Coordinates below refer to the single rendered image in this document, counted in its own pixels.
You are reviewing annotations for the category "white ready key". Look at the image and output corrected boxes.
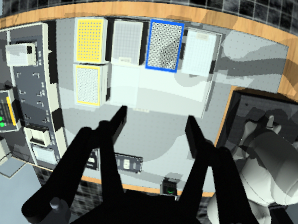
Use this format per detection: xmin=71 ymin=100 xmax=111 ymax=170
xmin=160 ymin=177 xmax=178 ymax=200

